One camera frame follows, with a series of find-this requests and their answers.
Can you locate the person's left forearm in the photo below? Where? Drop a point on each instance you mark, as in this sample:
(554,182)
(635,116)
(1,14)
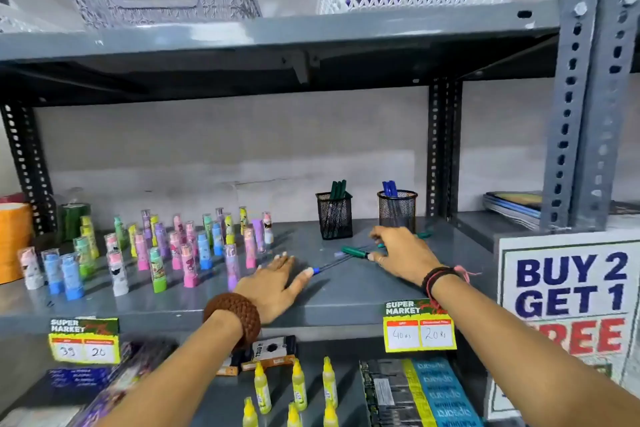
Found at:
(175,376)

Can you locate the person's left middle finger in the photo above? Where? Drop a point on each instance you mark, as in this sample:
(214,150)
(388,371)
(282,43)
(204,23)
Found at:
(282,261)

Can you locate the white promotional sign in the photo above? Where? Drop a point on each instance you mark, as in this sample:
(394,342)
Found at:
(570,291)

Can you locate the person's left thumb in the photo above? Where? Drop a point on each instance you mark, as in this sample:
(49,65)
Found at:
(302,279)

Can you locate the person's right forearm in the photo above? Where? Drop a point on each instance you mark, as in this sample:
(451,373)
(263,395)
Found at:
(525,351)

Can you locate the blue capped pen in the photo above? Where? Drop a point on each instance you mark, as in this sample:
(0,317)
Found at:
(330,265)

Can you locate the purple patterned packet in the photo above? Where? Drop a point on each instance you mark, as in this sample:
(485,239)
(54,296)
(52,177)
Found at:
(125,371)

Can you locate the brown braided wrist band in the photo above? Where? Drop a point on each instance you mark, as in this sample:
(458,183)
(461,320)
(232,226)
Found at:
(235,314)

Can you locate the bunch of green pens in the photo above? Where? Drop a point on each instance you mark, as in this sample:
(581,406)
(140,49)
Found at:
(338,189)

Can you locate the square black mesh pen holder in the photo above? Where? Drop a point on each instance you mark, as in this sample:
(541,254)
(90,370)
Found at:
(334,219)

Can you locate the person's left little finger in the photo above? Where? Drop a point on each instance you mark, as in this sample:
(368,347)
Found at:
(259,271)

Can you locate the stack of notebooks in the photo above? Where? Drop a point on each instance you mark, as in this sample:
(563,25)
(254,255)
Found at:
(515,209)

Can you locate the bunch of blue pens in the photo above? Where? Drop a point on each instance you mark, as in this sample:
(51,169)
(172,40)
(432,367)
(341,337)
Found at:
(390,188)

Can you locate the green capped pen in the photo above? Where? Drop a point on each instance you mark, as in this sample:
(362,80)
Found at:
(422,235)
(356,252)

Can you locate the group of yellow glue bottles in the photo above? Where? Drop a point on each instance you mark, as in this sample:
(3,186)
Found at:
(299,386)

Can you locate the grey packet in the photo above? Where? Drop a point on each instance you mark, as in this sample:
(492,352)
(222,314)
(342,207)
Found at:
(387,394)

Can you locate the yellow and green price tag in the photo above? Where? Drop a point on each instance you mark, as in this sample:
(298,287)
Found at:
(419,326)
(84,341)

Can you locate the small black and orange packet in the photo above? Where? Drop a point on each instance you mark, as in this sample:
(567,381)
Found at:
(228,366)

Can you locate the group of colourful glue sticks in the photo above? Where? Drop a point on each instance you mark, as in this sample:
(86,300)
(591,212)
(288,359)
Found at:
(150,251)

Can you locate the orange tape roll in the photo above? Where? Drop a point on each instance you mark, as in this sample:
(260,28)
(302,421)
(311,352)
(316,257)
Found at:
(14,241)

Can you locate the person's right hand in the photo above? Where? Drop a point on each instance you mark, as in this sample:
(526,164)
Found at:
(407,254)

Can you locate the blue and yellow packet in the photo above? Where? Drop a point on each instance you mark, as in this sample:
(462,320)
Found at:
(445,391)

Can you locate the dark blue packet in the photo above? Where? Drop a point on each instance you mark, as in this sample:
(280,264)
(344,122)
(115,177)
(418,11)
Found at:
(75,378)

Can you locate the grey metal shelf rack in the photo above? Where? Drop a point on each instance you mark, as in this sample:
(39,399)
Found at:
(300,34)

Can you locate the person's left hand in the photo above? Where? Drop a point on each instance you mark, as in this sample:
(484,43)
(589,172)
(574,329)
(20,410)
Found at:
(267,291)

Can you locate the person's right fingers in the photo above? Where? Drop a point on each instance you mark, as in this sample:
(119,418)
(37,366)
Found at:
(384,237)

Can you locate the green tape roll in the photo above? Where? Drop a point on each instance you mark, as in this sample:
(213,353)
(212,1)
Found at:
(72,221)

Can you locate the round black mesh pen holder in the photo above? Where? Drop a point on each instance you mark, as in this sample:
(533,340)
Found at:
(397,214)

